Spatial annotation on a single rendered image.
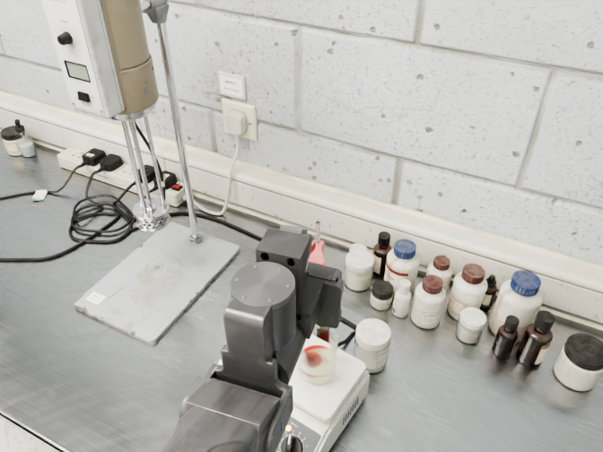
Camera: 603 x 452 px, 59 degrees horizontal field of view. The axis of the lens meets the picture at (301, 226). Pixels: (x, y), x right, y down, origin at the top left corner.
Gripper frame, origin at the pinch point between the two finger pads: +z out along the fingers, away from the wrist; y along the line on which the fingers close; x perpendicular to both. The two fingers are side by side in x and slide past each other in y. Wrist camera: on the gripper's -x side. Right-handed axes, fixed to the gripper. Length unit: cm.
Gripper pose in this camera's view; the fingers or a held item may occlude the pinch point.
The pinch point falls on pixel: (317, 247)
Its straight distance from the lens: 65.1
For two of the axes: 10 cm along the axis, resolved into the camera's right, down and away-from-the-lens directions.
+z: 3.0, -5.8, 7.6
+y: -9.5, -1.9, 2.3
